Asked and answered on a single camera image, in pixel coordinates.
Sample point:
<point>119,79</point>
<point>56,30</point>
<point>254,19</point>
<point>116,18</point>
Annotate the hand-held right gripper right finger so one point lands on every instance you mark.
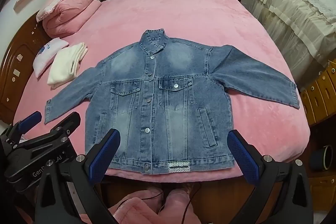
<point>242,155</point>

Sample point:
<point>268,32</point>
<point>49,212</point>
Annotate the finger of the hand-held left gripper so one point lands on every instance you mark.
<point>30,120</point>
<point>68,124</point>

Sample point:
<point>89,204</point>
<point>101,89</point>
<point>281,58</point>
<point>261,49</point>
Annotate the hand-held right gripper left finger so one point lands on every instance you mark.
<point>105,155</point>

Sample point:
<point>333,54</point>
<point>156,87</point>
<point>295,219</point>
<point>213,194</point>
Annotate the blue denim jacket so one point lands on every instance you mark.
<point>157,82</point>

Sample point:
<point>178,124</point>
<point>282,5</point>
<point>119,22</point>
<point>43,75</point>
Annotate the wooden bed headboard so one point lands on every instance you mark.
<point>15,69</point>

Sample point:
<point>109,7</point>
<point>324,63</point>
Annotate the folded white garment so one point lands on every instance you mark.
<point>65,64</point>

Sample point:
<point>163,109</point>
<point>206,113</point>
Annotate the person's pink fleece clothing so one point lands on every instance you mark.
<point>136,211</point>

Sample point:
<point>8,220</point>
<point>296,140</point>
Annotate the folded pale pink printed garment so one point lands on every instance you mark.
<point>46,56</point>

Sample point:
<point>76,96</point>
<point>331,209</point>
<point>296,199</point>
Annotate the dark round container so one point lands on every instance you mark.
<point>319,158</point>

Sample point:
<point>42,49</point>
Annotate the yellow wooden drawer cabinet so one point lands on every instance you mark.
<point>323,92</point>

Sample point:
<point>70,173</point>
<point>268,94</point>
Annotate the folded pink quilt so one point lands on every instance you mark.
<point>71,16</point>

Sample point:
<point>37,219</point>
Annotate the cream lace furniture cover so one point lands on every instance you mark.
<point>294,8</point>

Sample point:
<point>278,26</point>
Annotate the pink plush bed blanket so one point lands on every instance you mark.
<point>183,11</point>

